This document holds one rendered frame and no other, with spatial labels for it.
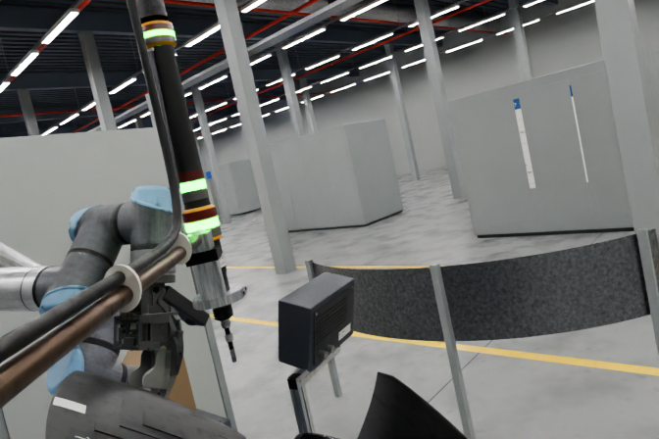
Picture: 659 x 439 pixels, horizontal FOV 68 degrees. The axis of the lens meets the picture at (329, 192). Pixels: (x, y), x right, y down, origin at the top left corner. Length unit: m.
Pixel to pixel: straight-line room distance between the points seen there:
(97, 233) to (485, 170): 6.54
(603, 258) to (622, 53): 2.51
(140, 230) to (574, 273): 2.13
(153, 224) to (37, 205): 1.72
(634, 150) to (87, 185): 4.13
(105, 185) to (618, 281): 2.57
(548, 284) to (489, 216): 4.76
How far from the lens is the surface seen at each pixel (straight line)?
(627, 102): 4.81
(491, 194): 7.20
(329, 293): 1.43
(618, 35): 4.83
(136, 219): 0.88
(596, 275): 2.66
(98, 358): 1.32
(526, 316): 2.62
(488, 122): 7.07
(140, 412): 0.63
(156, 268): 0.43
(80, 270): 0.89
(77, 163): 2.69
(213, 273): 0.63
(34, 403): 2.58
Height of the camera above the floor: 1.61
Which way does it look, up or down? 4 degrees down
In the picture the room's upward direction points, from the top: 12 degrees counter-clockwise
